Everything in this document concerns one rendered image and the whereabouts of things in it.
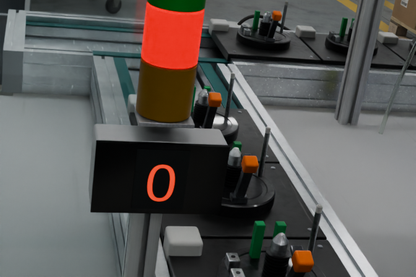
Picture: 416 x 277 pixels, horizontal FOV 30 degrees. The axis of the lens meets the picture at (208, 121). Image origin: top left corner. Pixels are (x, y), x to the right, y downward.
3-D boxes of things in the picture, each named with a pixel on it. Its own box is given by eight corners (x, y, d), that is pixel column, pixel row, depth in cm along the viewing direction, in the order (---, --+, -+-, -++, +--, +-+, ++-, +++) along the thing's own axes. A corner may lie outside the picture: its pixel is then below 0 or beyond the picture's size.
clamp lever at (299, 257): (296, 301, 92) (315, 264, 86) (280, 301, 91) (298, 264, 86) (290, 275, 94) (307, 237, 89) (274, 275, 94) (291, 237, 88)
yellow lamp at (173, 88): (195, 123, 68) (202, 72, 67) (138, 121, 67) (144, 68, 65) (185, 102, 73) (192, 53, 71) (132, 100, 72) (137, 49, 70)
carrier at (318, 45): (409, 73, 200) (420, 26, 195) (321, 67, 194) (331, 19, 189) (372, 44, 221) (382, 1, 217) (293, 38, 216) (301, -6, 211)
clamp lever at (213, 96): (213, 131, 135) (222, 100, 130) (202, 131, 135) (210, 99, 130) (210, 117, 138) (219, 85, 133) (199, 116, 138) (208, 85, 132)
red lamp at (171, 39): (202, 70, 67) (210, 15, 65) (144, 67, 65) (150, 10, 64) (192, 52, 71) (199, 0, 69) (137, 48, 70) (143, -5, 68)
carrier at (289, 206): (324, 249, 113) (342, 172, 108) (161, 248, 107) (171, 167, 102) (278, 173, 134) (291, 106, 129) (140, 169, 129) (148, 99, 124)
